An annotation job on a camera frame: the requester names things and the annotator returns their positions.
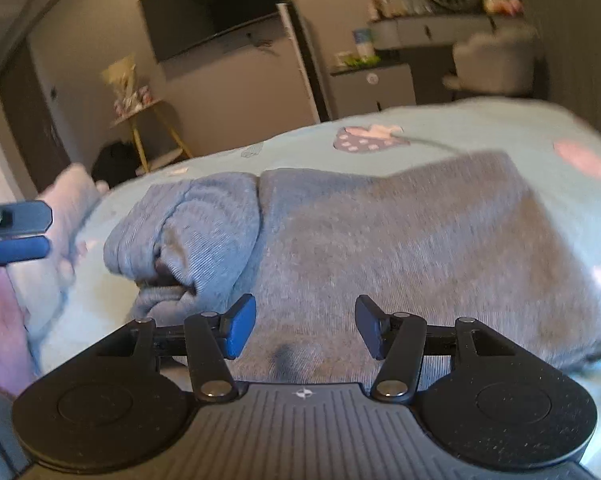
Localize blue and white pack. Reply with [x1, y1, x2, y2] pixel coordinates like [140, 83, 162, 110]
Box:
[352, 28, 377, 62]

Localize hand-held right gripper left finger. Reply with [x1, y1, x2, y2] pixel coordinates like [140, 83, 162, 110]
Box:
[98, 294, 258, 404]

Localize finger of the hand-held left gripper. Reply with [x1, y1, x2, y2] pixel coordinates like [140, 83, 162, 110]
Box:
[0, 200, 54, 237]
[0, 236, 52, 275]

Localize grey curtain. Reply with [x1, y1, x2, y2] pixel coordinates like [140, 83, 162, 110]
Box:
[523, 0, 601, 133]

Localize grey small cabinet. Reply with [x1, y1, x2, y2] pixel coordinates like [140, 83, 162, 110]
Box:
[329, 62, 417, 120]

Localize light blue printed bed sheet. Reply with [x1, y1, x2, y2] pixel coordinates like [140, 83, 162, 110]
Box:
[28, 96, 601, 466]

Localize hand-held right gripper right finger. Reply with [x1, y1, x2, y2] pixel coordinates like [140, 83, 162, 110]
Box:
[354, 294, 518, 404]

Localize wrapped flower bouquet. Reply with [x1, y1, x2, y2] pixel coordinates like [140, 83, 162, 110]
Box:
[100, 54, 142, 113]

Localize black wall television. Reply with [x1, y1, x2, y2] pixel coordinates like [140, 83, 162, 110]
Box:
[139, 0, 287, 64]

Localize grey vanity desk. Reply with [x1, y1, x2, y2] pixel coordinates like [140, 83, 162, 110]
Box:
[369, 11, 533, 51]

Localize white cushioned chair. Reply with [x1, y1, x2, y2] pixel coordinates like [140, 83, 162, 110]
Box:
[441, 27, 540, 97]

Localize dark wooden door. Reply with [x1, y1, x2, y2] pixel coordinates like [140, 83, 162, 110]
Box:
[0, 39, 72, 193]

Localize black bag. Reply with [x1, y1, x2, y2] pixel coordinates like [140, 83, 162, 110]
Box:
[90, 141, 142, 186]

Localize green items on cabinet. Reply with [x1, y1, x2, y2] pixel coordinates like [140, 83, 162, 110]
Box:
[334, 51, 382, 70]

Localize yellow-legged side table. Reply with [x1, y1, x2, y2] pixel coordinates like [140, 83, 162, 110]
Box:
[108, 99, 194, 173]

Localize grey pants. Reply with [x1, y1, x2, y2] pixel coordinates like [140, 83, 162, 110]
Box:
[103, 149, 601, 376]

